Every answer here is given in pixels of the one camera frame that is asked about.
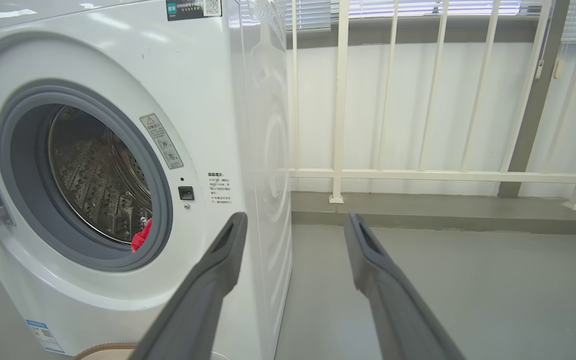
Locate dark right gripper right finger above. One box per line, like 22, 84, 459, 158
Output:
344, 213, 466, 360

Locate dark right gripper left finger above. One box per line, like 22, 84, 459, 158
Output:
128, 212, 249, 360

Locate red and white garment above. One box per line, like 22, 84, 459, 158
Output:
131, 218, 153, 253

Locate cream perforated laundry basket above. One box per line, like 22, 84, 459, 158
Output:
73, 342, 231, 360

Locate white washing machine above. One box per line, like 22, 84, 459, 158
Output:
0, 0, 294, 360

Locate grey rubber door gasket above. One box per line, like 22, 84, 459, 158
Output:
0, 80, 174, 272

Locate blue energy label sticker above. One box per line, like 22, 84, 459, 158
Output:
25, 320, 66, 355

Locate grey warning sticker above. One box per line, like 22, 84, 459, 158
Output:
139, 113, 185, 170

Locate steel washer drum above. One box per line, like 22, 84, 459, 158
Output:
48, 104, 154, 246

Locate cream metal railing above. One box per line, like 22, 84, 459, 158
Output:
288, 0, 576, 212

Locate black QR code sticker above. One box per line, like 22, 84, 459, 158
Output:
166, 0, 223, 22

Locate white window blinds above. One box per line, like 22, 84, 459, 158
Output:
286, 0, 576, 43

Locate grey window frame post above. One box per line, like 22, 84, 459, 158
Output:
498, 0, 571, 199

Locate white blind pull cord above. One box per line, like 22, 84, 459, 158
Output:
534, 0, 556, 81

